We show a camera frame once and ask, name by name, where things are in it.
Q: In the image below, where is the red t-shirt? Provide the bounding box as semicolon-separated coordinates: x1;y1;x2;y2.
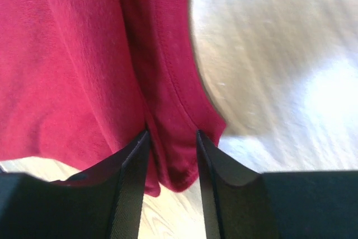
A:
1;0;225;197

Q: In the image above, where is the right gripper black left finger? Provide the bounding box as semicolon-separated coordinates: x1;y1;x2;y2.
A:
1;131;150;238

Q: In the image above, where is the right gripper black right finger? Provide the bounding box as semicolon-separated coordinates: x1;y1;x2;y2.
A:
196;131;357;238

